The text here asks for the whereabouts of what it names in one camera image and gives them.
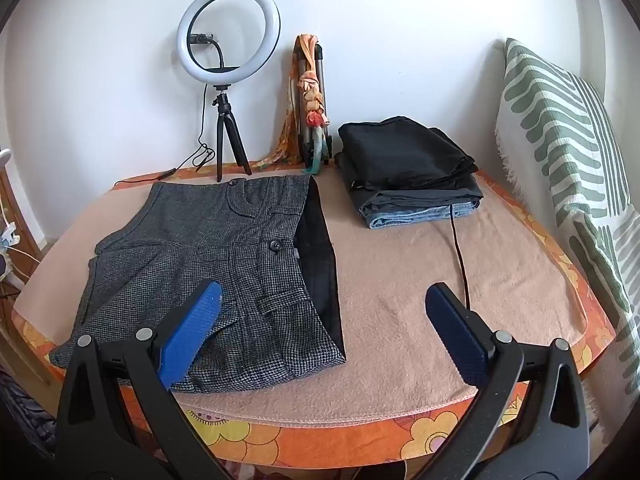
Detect white ring light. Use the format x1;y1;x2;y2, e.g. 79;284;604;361
176;0;282;84

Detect folded dark grey pants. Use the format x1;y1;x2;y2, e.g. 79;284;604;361
334;152;485;221

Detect orange patterned scarf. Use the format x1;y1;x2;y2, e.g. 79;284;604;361
250;34;332;177

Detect folded black pants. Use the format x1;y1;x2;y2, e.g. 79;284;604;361
338;116;477;192

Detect grey tweed pants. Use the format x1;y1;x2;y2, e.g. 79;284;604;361
48;174;348;394

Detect orange floral tablecloth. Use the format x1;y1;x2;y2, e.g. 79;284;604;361
10;160;617;470

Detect black ring light cable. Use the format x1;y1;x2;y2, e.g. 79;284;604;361
114;83;215;186

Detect black mini tripod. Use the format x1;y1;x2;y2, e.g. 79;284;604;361
213;84;252;183

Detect folded metal tripod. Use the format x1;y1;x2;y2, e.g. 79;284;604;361
291;42;332;176

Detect folded blue jeans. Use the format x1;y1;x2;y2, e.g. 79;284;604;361
358;198;482;229

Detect green striped white pillow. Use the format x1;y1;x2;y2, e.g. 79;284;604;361
495;37;640;396

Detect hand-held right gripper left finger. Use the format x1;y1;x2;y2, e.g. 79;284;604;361
56;281;236;480

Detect beige blanket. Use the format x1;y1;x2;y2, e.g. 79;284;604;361
12;169;587;425

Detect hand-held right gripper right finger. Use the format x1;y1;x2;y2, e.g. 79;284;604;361
400;282;601;480

